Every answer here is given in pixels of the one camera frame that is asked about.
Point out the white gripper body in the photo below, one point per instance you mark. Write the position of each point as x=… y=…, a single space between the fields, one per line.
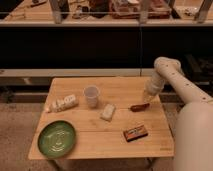
x=153 y=87

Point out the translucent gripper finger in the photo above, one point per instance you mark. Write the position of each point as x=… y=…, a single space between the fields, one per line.
x=147 y=98

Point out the dark red pepper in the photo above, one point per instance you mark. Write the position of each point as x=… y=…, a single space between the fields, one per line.
x=138 y=108

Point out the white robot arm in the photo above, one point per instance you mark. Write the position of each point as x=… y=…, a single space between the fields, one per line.
x=193 y=146

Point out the orange brown snack box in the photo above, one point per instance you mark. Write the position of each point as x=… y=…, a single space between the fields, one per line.
x=135 y=133

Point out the white sponge block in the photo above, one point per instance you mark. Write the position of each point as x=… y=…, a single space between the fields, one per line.
x=108 y=112

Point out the wooden table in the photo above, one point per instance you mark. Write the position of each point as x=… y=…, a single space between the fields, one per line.
x=100 y=139

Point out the white plastic bottle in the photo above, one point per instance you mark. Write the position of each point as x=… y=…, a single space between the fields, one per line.
x=62 y=104

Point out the green round plate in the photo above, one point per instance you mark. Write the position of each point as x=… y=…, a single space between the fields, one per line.
x=56 y=139

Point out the background shelf rack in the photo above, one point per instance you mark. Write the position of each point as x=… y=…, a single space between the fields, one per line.
x=107 y=13

